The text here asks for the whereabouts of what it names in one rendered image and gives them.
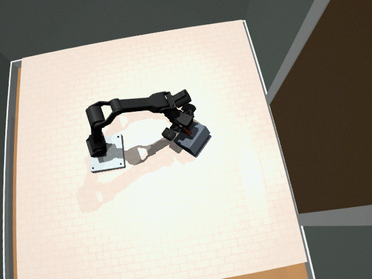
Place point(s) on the dark grey sloped panel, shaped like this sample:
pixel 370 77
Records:
pixel 196 141

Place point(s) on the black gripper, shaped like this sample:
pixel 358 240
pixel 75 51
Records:
pixel 169 133

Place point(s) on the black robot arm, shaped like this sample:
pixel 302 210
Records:
pixel 159 102

